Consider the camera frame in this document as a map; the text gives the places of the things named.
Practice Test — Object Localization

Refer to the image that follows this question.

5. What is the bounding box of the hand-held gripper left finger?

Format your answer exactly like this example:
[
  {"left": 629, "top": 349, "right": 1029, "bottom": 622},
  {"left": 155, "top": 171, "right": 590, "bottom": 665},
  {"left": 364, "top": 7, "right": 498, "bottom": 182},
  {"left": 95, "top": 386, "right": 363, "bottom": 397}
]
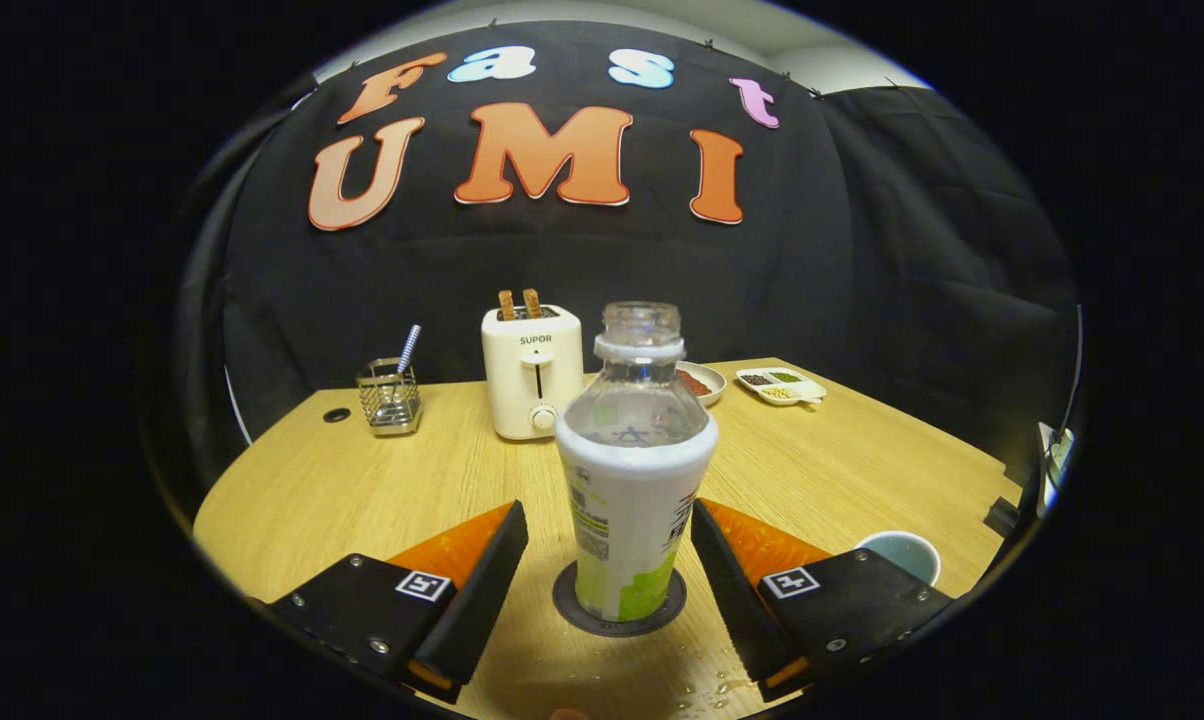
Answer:
[{"left": 247, "top": 500, "right": 530, "bottom": 704}]

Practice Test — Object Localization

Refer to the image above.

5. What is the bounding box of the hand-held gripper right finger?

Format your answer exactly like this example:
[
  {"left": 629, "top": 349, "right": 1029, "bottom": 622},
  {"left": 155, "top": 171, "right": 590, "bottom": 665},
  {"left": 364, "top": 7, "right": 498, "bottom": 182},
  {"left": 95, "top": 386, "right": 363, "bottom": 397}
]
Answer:
[{"left": 690, "top": 497, "right": 955, "bottom": 703}]

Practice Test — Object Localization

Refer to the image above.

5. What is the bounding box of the dark round coaster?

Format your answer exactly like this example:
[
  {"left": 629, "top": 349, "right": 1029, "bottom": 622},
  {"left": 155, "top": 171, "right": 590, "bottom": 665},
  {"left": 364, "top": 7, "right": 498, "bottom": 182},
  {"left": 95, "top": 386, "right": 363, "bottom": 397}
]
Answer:
[{"left": 552, "top": 560, "right": 688, "bottom": 638}]

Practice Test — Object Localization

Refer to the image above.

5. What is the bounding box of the clear plastic juice bottle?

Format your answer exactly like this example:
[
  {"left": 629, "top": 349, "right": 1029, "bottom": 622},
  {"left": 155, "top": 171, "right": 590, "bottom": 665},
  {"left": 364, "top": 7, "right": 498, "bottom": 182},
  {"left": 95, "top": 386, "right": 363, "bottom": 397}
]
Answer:
[{"left": 555, "top": 301, "right": 720, "bottom": 623}]

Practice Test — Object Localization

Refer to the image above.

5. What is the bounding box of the white cup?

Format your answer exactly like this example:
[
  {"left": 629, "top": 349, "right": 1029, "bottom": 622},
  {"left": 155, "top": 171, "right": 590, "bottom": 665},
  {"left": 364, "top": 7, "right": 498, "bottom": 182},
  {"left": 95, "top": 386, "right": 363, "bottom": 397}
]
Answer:
[{"left": 855, "top": 530, "right": 943, "bottom": 587}]

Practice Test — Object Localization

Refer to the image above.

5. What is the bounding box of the wooden table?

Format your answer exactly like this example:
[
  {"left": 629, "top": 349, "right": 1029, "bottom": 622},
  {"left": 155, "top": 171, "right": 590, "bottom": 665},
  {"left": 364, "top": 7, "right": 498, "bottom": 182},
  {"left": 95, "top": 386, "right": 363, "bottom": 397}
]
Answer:
[{"left": 192, "top": 357, "right": 1023, "bottom": 720}]

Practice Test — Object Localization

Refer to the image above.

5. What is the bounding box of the round plate with red food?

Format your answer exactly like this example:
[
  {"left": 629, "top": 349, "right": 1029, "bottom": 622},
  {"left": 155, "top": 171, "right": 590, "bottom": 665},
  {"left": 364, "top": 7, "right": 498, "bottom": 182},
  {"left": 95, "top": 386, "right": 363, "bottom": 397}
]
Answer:
[{"left": 674, "top": 361, "right": 728, "bottom": 407}]

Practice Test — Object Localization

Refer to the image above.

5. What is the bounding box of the white divided snack tray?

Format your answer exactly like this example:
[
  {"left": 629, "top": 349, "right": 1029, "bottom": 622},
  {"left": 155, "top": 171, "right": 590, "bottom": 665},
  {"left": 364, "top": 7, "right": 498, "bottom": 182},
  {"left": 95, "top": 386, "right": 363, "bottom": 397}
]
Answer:
[{"left": 735, "top": 366, "right": 828, "bottom": 406}]

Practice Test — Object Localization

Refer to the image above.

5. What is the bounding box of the cream toaster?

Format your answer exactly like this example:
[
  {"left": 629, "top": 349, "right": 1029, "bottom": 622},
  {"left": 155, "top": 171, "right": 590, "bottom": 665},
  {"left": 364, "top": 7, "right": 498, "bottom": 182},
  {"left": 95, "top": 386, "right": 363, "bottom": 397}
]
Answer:
[{"left": 480, "top": 303, "right": 585, "bottom": 441}]

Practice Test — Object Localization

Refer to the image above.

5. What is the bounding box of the metal wire utensil holder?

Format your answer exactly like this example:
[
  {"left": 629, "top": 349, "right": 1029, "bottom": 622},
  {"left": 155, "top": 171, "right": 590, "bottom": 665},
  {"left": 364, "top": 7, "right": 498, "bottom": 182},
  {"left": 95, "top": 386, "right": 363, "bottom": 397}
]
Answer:
[{"left": 356, "top": 357, "right": 424, "bottom": 437}]

